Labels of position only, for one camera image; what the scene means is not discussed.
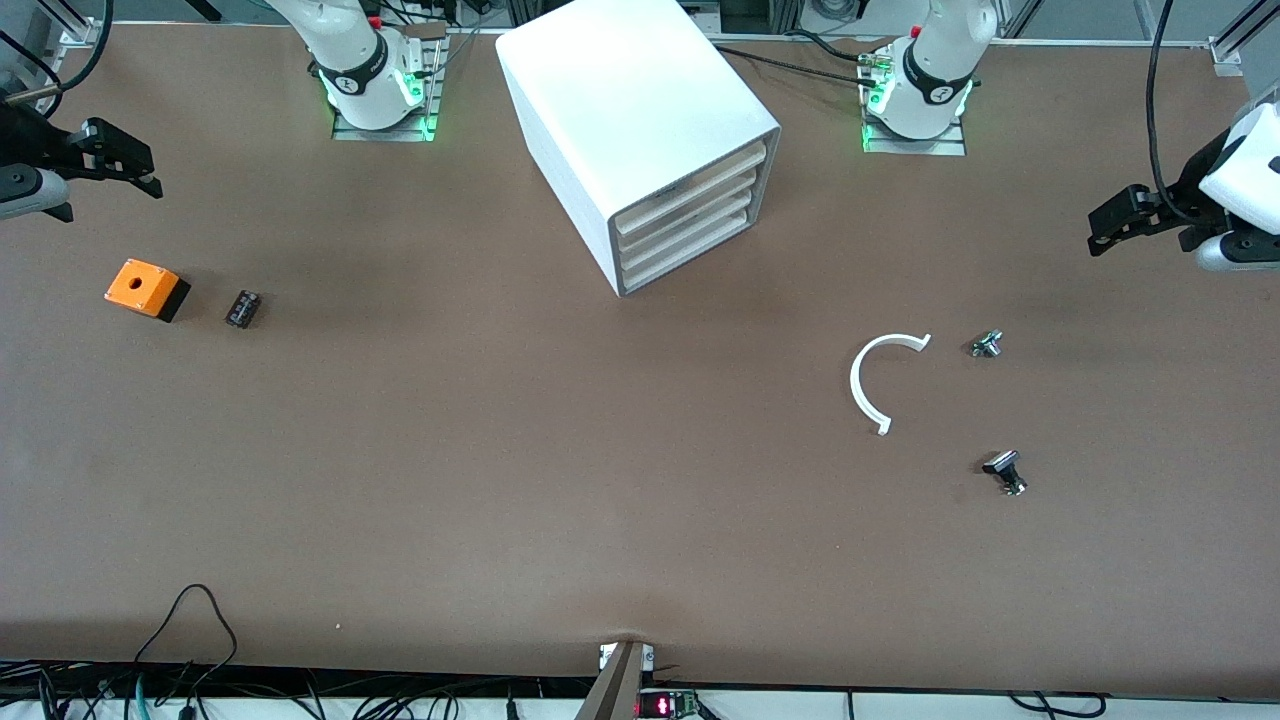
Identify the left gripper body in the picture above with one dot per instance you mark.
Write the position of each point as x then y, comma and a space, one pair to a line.
1186, 194

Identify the red LED display module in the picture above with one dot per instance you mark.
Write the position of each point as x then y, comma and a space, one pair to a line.
660, 706

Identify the aluminium frame profile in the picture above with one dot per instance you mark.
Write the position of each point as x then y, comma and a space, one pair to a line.
75, 30
1235, 48

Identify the dark cylindrical capacitor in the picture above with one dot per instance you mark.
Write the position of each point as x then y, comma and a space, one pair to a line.
243, 309

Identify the black capped metal switch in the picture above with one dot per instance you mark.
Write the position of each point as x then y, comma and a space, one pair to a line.
1003, 466

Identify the grey metal bar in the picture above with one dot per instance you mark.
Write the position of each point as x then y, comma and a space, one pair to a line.
612, 690

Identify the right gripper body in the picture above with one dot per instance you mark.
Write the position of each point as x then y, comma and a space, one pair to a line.
27, 138

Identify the white curved plastic arc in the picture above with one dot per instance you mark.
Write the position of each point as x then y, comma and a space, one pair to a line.
856, 385

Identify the orange black switch box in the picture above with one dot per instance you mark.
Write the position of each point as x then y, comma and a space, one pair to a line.
140, 284

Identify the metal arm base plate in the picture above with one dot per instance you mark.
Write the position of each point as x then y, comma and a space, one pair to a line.
915, 147
385, 133

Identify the small metal bolt upper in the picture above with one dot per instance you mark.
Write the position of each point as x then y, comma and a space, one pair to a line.
986, 345

